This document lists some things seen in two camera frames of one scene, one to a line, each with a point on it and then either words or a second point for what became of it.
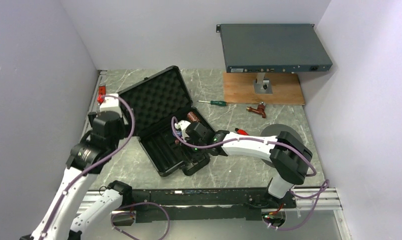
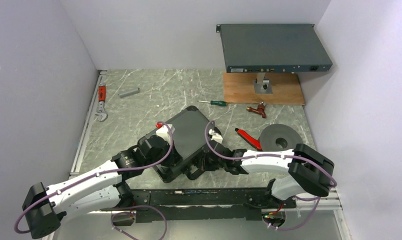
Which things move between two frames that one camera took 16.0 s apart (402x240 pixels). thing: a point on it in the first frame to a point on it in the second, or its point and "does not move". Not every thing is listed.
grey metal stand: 262,85 does not move
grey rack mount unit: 272,47 does not move
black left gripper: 123,128 to 175,159
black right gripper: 189,139 to 206,166
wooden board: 238,88 does not move
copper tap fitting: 260,110 does not move
